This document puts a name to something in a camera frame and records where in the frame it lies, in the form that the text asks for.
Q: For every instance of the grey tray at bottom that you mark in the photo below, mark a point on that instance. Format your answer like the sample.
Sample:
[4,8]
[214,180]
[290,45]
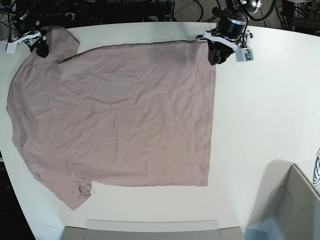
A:
[128,230]

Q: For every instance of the blue plastic item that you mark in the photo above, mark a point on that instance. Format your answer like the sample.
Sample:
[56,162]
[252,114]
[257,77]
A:
[265,230]

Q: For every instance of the blue striped cloth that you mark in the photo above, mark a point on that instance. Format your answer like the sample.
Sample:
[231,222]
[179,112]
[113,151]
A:
[316,172]

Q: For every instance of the mauve pink T-shirt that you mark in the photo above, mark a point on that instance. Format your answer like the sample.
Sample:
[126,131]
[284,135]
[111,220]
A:
[130,115]

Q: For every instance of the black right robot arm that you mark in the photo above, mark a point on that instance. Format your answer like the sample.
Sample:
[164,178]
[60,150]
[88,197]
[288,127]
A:
[24,22]

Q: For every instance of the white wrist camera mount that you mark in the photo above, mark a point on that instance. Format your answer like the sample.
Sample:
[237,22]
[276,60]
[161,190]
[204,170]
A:
[11,45]
[242,52]

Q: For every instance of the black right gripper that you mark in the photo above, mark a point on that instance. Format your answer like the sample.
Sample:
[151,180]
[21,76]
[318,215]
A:
[40,45]

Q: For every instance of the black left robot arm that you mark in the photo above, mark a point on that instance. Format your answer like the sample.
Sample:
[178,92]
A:
[230,36]

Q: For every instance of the grey cardboard box right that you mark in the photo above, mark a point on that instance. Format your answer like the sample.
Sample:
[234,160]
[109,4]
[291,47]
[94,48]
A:
[295,207]

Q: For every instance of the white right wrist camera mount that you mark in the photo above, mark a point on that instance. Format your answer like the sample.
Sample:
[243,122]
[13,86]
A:
[11,45]

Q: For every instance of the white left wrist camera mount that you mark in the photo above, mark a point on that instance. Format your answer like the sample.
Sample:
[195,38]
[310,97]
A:
[242,52]

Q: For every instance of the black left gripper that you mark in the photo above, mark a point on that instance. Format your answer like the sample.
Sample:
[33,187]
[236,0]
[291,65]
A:
[218,52]

